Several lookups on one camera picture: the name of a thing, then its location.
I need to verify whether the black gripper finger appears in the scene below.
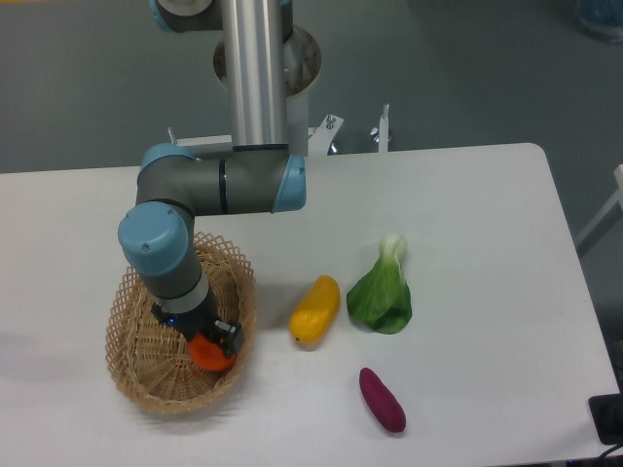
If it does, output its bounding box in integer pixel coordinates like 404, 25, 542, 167
203, 319, 243, 357

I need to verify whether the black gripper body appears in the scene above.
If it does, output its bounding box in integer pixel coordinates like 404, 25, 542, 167
151, 291, 222, 341

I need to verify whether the orange fruit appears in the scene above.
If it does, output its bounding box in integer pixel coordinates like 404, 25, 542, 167
188, 334, 237, 372

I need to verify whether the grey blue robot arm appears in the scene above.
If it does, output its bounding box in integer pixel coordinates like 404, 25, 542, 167
118, 1, 307, 358

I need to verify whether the woven wicker basket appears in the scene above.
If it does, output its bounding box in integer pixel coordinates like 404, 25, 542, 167
105, 233, 257, 414

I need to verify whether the yellow mango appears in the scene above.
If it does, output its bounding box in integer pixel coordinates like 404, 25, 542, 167
289, 275, 341, 346

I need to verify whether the green bok choy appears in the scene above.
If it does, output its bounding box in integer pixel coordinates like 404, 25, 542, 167
347, 233, 413, 335

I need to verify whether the purple sweet potato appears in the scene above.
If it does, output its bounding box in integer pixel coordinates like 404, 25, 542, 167
359, 368, 407, 434

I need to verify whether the black device at edge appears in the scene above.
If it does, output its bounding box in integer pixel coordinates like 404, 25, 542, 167
588, 393, 622, 446

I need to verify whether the blue bag in corner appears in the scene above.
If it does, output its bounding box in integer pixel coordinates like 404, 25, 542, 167
575, 0, 622, 44

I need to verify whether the white frame at right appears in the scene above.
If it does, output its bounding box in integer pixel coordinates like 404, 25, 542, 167
574, 164, 622, 258

